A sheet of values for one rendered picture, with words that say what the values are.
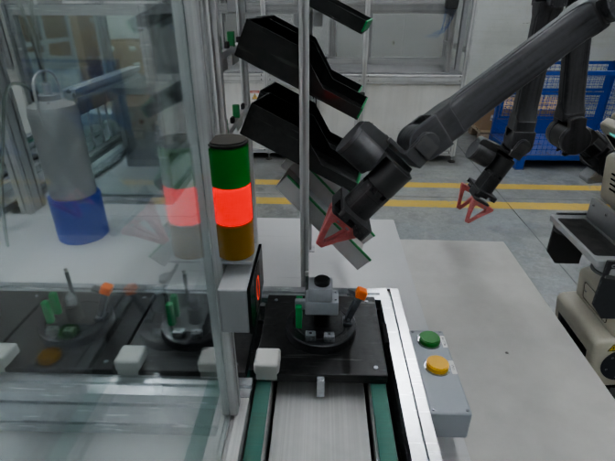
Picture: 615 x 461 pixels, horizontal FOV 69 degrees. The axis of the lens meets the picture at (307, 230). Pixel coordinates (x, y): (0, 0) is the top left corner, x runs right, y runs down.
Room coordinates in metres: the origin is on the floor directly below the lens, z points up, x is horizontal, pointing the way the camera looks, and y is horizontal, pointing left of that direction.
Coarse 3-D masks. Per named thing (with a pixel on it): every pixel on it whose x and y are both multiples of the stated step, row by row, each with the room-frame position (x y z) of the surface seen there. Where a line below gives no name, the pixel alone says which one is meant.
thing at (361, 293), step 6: (360, 288) 0.71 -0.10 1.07; (348, 294) 0.70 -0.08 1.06; (354, 294) 0.71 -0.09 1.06; (360, 294) 0.70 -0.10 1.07; (366, 294) 0.70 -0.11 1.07; (354, 300) 0.71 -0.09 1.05; (360, 300) 0.70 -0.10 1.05; (354, 306) 0.70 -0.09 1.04; (348, 312) 0.71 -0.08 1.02; (354, 312) 0.70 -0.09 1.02; (348, 318) 0.70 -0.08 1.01
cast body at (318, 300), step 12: (324, 276) 0.72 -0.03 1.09; (312, 288) 0.69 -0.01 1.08; (324, 288) 0.69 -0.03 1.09; (300, 300) 0.71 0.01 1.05; (312, 300) 0.69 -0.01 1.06; (324, 300) 0.69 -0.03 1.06; (336, 300) 0.70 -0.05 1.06; (312, 312) 0.69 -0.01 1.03; (324, 312) 0.69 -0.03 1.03; (336, 312) 0.69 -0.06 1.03
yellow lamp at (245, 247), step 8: (248, 224) 0.51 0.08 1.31; (224, 232) 0.50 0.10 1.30; (232, 232) 0.50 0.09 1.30; (240, 232) 0.50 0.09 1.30; (248, 232) 0.51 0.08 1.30; (224, 240) 0.50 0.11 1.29; (232, 240) 0.50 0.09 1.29; (240, 240) 0.50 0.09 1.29; (248, 240) 0.51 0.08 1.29; (224, 248) 0.50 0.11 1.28; (232, 248) 0.50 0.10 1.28; (240, 248) 0.50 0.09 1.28; (248, 248) 0.51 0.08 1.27; (224, 256) 0.50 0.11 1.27; (232, 256) 0.50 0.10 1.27; (240, 256) 0.50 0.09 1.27; (248, 256) 0.51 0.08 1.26
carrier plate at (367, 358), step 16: (272, 304) 0.80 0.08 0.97; (288, 304) 0.80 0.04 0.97; (368, 304) 0.80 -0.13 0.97; (272, 320) 0.74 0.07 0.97; (368, 320) 0.74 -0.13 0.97; (272, 336) 0.69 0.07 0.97; (368, 336) 0.69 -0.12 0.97; (288, 352) 0.65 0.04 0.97; (304, 352) 0.65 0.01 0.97; (352, 352) 0.65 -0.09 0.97; (368, 352) 0.65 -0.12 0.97; (288, 368) 0.61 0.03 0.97; (304, 368) 0.61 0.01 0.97; (320, 368) 0.61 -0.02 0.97; (336, 368) 0.61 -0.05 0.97; (352, 368) 0.61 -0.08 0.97; (368, 368) 0.61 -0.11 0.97; (384, 368) 0.61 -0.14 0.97
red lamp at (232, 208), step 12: (216, 192) 0.51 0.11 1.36; (228, 192) 0.50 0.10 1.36; (240, 192) 0.51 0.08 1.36; (216, 204) 0.51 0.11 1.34; (228, 204) 0.50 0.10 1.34; (240, 204) 0.51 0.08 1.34; (216, 216) 0.51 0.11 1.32; (228, 216) 0.50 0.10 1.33; (240, 216) 0.50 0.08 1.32; (252, 216) 0.52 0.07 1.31
